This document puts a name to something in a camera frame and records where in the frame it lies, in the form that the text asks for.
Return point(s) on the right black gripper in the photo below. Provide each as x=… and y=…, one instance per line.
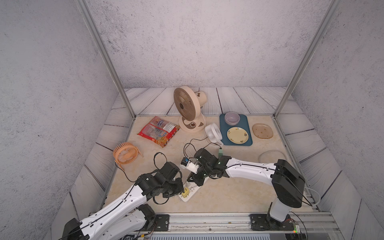
x=192, y=177

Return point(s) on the red snack bag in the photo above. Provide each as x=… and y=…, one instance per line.
x=159, y=131

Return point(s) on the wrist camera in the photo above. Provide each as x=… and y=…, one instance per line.
x=189, y=165
x=169, y=171

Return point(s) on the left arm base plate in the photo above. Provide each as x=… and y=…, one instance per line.
x=160, y=223

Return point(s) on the yellow plug adapter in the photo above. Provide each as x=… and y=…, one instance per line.
x=186, y=193

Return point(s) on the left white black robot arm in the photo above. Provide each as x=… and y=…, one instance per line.
x=130, y=212

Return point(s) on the beige desk fan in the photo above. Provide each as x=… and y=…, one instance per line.
x=189, y=104

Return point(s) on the left aluminium frame post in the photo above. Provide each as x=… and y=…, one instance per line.
x=87, y=16

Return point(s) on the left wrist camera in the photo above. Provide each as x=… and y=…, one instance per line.
x=169, y=171

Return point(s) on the teal tray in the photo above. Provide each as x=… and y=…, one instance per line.
x=242, y=124

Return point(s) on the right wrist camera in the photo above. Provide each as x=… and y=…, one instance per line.
x=189, y=165

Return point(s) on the right aluminium frame post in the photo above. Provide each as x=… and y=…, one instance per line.
x=316, y=39

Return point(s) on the orange small fan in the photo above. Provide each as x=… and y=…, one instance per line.
x=125, y=153

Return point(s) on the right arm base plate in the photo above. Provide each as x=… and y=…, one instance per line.
x=264, y=222

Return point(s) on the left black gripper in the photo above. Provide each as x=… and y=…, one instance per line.
x=180, y=189

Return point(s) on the yellow round plate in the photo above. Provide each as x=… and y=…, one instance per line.
x=237, y=135

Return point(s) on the brown glass plate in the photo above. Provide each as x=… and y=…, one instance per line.
x=262, y=131

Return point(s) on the small white fan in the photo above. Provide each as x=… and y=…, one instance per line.
x=214, y=134

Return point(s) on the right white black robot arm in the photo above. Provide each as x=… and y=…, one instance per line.
x=282, y=176

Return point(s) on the aluminium mounting rail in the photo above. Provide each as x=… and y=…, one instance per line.
x=237, y=226

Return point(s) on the aluminium frame post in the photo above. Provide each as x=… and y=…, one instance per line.
x=87, y=16
x=316, y=39

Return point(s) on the purple bowl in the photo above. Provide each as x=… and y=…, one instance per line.
x=232, y=118

